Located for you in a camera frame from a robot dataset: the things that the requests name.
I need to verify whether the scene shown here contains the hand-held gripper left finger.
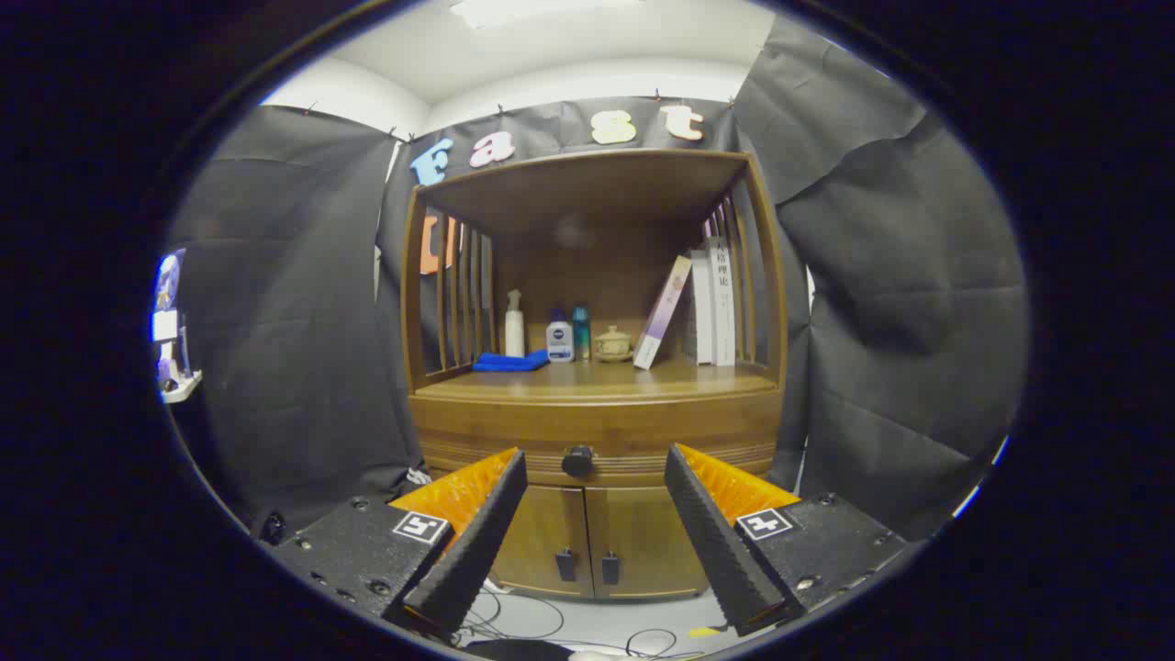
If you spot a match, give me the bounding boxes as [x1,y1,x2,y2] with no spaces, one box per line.
[271,447,529,644]

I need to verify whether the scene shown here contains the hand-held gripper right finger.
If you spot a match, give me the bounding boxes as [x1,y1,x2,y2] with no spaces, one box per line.
[664,443,910,636]

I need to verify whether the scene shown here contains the wooden drawer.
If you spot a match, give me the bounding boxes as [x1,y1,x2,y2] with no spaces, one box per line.
[410,390,784,487]

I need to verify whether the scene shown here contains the wooden cabinet door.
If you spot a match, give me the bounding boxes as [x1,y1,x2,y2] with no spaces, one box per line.
[585,485,708,600]
[494,485,588,598]

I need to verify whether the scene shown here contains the wooden countertop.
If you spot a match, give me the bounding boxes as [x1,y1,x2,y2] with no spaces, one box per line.
[418,358,779,402]

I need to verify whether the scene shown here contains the wooden cabinet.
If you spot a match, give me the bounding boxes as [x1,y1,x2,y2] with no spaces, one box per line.
[399,150,790,602]

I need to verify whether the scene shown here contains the blue folded cloth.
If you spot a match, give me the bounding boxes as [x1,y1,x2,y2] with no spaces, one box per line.
[472,350,550,373]

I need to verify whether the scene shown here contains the white lotion bottle blue cap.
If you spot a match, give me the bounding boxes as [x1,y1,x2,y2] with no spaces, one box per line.
[546,308,575,364]

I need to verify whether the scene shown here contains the dark patterned book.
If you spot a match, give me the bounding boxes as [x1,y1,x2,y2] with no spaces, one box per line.
[682,266,699,361]

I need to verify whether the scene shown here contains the white book black lettering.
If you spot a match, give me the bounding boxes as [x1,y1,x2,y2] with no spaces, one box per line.
[705,237,738,367]

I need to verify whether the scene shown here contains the purple cover book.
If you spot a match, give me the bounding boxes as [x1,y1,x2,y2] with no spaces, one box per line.
[632,255,693,371]

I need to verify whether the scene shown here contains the ceiling light panel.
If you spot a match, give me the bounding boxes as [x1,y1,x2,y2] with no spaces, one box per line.
[450,0,643,28]

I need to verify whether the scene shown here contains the black floor cable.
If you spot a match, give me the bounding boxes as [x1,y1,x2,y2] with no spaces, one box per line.
[459,588,566,645]
[624,628,682,658]

